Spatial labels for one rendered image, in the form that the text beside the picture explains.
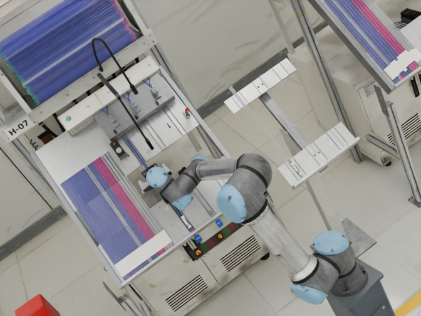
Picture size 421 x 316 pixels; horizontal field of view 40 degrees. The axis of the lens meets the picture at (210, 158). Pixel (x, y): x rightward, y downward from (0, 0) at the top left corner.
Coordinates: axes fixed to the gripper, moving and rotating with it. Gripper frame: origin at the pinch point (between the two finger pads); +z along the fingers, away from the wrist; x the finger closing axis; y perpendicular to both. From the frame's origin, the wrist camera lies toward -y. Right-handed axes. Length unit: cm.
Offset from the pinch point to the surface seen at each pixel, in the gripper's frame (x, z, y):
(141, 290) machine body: 35, 41, -39
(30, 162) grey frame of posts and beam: 40, 16, 40
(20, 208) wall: 85, 186, 41
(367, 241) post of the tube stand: -69, 35, -85
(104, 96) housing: -2.9, 6.8, 44.0
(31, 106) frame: 25, 1, 57
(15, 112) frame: 32, 4, 59
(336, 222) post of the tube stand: -61, 31, -67
